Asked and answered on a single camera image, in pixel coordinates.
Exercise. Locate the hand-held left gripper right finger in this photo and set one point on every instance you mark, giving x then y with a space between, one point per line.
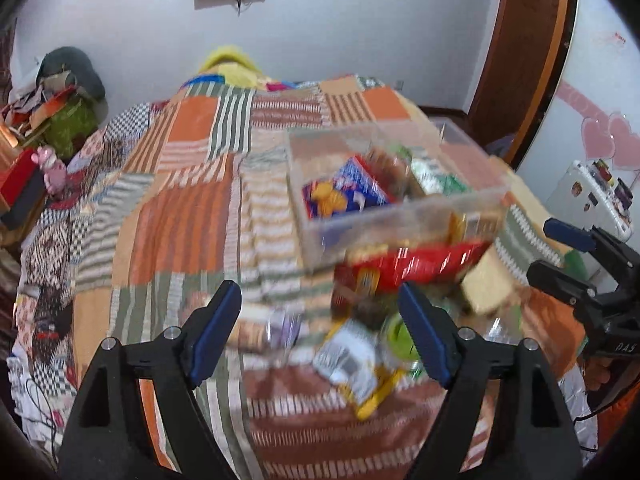
425 340

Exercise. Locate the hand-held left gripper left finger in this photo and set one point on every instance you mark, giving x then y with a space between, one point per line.
215 332

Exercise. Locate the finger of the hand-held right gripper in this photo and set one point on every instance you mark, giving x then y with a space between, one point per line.
567 234
555 277

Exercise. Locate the beige snack packet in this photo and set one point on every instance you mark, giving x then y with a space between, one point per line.
487 285

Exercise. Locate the red snack bag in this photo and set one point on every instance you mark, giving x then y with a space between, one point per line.
425 265

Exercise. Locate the yellow snack packet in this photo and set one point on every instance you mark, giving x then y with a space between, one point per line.
350 360

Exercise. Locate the clear plastic storage box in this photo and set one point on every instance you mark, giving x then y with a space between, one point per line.
375 232

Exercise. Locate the person's right hand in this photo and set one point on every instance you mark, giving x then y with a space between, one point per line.
597 375

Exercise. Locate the green round snack cup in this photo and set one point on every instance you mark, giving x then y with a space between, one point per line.
400 335

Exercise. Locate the white suitcase with stickers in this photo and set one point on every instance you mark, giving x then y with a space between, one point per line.
575 190

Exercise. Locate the patchwork striped blanket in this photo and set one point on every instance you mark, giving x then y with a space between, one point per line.
175 210

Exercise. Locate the green white snack packet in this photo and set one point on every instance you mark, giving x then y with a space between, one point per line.
437 175

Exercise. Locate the blue cracker packet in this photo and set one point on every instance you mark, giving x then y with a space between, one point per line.
350 185

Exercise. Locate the brown snack packet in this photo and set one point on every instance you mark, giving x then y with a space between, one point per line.
387 167

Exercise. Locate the brown wooden door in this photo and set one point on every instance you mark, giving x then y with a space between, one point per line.
520 50

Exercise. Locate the pink plush toy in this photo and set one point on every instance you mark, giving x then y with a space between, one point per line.
50 170

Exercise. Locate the green patterned bag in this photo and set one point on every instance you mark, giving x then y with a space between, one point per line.
72 127

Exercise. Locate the red box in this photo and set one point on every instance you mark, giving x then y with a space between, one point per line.
17 177

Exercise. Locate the pile of clutter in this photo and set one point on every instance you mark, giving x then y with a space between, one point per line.
35 105

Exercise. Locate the pink heart wall sticker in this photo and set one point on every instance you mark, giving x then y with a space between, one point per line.
600 140

